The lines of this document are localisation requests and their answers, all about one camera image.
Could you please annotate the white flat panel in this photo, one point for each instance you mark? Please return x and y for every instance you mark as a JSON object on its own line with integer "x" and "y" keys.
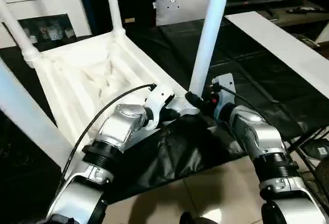
{"x": 277, "y": 44}

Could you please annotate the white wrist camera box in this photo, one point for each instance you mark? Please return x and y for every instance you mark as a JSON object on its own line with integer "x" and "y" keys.
{"x": 225, "y": 86}
{"x": 159, "y": 100}

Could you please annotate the white plastic table leg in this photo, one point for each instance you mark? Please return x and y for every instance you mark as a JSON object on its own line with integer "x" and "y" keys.
{"x": 211, "y": 29}
{"x": 15, "y": 29}
{"x": 114, "y": 8}
{"x": 25, "y": 111}

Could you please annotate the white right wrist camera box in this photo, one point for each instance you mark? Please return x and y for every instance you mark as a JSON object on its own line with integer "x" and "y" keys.
{"x": 225, "y": 86}

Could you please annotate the grey pillow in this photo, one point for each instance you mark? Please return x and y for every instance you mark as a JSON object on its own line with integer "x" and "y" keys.
{"x": 185, "y": 3}

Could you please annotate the black remote control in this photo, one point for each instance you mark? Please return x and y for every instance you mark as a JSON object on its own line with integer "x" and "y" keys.
{"x": 308, "y": 9}

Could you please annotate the white plastic table top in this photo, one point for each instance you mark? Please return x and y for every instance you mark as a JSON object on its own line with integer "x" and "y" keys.
{"x": 87, "y": 75}

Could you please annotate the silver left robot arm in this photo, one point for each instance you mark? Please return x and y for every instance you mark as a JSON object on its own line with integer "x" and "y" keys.
{"x": 113, "y": 131}

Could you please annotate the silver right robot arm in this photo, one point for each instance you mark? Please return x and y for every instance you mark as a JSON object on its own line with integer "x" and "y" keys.
{"x": 257, "y": 142}

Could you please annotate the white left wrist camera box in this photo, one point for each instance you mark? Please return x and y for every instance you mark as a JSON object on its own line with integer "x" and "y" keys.
{"x": 159, "y": 100}

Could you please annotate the small yellow label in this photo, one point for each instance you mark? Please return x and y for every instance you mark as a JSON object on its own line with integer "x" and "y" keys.
{"x": 129, "y": 20}

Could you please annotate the black stand leg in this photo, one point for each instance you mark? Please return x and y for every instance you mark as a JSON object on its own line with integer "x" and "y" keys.
{"x": 308, "y": 139}

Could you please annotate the white cabinet with glass doors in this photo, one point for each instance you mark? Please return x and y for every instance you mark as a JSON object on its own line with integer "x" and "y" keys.
{"x": 41, "y": 13}

